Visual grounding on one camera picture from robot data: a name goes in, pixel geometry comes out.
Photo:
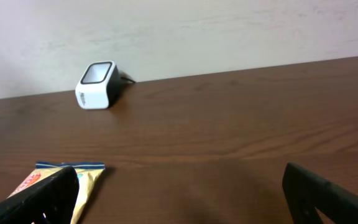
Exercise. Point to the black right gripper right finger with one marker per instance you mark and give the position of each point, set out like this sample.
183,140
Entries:
307,193

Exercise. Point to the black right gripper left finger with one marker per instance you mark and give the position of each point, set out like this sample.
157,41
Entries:
52,200

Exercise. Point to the white barcode scanner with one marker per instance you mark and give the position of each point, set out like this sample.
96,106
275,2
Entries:
99,86

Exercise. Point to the large yellow snack bag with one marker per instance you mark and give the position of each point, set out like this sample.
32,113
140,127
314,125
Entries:
87,174

